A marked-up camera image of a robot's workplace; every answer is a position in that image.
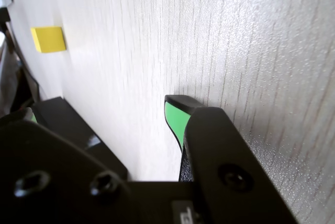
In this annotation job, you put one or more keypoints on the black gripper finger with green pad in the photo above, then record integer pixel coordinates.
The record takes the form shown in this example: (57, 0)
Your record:
(52, 177)
(235, 156)

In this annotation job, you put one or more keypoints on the yellow wooden cube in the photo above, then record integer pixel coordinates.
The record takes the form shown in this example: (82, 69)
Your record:
(48, 39)

